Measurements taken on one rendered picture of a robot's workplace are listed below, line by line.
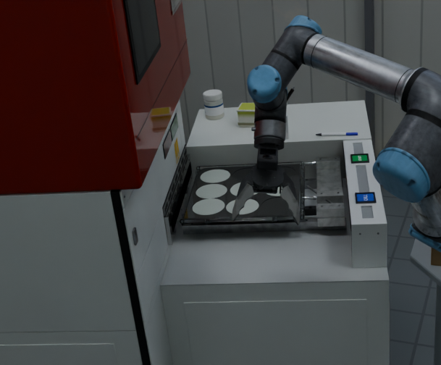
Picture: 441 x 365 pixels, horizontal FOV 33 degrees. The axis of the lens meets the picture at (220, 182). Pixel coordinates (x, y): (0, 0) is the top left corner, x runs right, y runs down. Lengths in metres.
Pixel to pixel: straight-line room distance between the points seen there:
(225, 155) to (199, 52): 1.95
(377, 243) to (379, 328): 0.25
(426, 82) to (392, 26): 2.55
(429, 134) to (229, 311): 0.89
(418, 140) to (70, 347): 1.06
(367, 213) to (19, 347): 1.00
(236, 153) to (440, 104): 1.18
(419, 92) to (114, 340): 1.00
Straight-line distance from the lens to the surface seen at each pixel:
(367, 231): 2.03
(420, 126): 1.46
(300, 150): 2.51
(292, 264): 2.11
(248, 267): 2.11
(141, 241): 1.90
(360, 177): 2.27
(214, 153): 2.54
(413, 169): 1.44
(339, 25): 4.11
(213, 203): 2.29
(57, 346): 2.03
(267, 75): 1.64
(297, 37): 1.68
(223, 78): 4.42
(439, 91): 1.50
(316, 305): 2.08
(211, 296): 2.09
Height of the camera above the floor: 1.98
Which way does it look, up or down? 27 degrees down
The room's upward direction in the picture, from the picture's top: 6 degrees counter-clockwise
